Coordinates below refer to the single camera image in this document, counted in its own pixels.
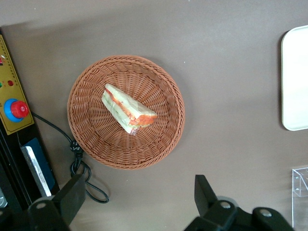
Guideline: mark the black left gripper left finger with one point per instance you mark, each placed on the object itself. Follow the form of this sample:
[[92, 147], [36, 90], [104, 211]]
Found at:
[[69, 199]]

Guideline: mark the black control box gold panel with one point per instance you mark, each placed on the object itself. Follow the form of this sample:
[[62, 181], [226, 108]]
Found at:
[[18, 134]]

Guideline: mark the brown woven wicker basket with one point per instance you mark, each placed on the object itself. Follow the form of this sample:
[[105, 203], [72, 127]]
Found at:
[[126, 112]]

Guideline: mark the white plastic tray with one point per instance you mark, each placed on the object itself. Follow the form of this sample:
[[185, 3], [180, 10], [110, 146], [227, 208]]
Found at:
[[295, 78]]

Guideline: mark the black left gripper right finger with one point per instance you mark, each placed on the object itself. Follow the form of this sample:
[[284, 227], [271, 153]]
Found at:
[[216, 211]]

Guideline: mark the red emergency stop button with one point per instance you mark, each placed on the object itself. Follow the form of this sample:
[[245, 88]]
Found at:
[[17, 110]]

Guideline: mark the plastic-wrapped triangle sandwich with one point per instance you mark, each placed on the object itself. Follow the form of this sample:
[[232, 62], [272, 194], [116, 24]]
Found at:
[[127, 108]]

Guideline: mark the clear acrylic stand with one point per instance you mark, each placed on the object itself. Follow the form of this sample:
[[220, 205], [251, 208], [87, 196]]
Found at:
[[300, 195]]

